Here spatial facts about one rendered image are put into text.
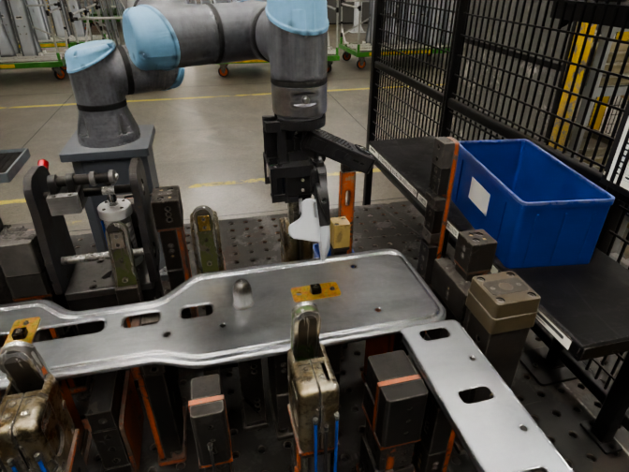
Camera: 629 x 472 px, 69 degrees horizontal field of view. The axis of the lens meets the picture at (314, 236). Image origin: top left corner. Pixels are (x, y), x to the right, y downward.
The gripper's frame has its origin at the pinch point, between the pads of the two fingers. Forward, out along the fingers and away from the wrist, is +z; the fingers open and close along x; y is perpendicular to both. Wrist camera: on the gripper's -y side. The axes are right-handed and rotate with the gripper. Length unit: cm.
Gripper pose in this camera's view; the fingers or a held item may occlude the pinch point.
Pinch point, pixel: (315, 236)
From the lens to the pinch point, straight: 74.0
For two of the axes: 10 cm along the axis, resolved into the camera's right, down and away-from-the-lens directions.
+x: 2.4, 5.0, -8.3
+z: 0.1, 8.6, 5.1
